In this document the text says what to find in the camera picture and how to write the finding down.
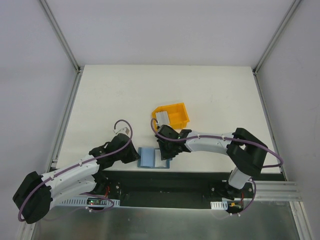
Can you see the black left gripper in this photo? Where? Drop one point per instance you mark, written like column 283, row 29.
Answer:
column 130, row 154

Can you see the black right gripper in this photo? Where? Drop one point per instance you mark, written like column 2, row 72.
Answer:
column 165, row 149

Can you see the stack of white cards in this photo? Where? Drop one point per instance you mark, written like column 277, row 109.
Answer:
column 162, row 118

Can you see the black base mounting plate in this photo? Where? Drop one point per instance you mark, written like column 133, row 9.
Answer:
column 162, row 189

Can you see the white slotted cable duct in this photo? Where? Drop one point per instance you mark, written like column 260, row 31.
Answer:
column 219, row 205
column 83, row 201

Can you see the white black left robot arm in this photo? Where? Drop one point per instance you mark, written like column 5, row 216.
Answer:
column 39, row 193

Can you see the white slotted cable duct left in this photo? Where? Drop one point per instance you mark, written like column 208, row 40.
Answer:
column 83, row 201

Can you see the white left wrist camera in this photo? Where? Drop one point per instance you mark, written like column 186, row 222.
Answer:
column 124, row 130

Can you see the aluminium frame rail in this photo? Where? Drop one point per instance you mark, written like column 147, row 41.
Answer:
column 294, row 6
column 59, row 34

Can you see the blue leather card holder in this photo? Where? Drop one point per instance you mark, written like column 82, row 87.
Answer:
column 150, row 158

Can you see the aluminium frame rail right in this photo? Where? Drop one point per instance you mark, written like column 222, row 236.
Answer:
column 294, row 6

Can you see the white slotted cable duct right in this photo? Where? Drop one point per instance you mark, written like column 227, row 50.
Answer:
column 219, row 205

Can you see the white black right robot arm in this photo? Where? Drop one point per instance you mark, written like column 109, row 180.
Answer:
column 246, row 151

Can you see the yellow plastic bin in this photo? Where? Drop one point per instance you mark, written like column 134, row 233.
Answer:
column 177, row 113

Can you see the aluminium frame rail left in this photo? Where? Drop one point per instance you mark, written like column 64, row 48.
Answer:
column 59, row 34

